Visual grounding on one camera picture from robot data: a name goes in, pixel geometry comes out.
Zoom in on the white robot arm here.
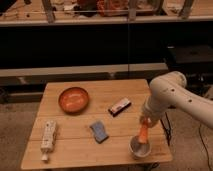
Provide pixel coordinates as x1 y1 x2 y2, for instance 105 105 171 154
140 71 213 129

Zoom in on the white ceramic cup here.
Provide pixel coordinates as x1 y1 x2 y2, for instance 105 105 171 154
129 136 151 159

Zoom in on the blue sponge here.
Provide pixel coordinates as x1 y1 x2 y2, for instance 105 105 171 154
90 121 109 144

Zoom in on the black box on right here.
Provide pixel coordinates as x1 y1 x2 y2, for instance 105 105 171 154
165 45 213 74

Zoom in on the orange wooden bowl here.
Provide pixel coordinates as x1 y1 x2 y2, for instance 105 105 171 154
58 87 89 113

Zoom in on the white game remote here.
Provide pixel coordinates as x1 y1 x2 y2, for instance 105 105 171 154
41 120 57 162

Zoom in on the orange object on shelf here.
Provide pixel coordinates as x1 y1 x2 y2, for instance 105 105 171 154
97 0 128 16

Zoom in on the black cable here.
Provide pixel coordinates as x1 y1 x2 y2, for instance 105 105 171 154
159 111 173 147

